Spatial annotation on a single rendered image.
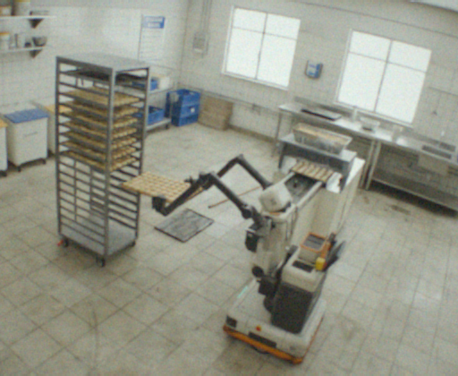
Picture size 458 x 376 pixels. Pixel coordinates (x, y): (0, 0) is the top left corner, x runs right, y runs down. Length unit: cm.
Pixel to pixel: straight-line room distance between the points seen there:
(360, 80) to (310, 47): 101
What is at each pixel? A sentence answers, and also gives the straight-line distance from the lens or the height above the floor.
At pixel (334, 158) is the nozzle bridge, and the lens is 401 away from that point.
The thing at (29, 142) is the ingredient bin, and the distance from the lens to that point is 574.
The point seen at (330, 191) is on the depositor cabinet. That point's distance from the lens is 412.
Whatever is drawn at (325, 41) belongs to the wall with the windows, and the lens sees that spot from 735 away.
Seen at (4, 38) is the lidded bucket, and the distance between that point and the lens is 569.
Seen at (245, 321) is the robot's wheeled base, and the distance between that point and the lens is 317.
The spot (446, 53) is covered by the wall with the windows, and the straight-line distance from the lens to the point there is 699.
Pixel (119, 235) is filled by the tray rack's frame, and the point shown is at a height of 15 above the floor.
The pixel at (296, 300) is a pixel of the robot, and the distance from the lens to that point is 293.
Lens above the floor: 238
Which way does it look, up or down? 25 degrees down
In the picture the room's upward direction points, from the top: 9 degrees clockwise
